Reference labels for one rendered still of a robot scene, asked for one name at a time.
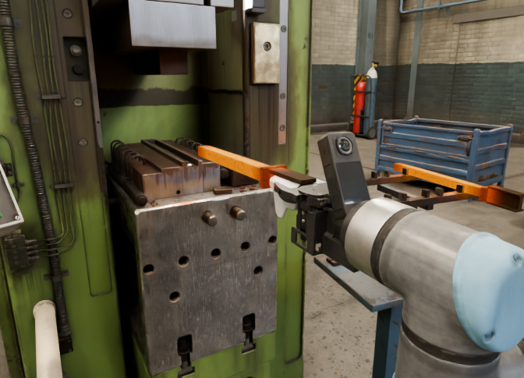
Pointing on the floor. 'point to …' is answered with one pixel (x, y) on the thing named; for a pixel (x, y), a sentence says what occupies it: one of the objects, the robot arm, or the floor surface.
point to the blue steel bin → (445, 148)
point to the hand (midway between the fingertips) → (280, 176)
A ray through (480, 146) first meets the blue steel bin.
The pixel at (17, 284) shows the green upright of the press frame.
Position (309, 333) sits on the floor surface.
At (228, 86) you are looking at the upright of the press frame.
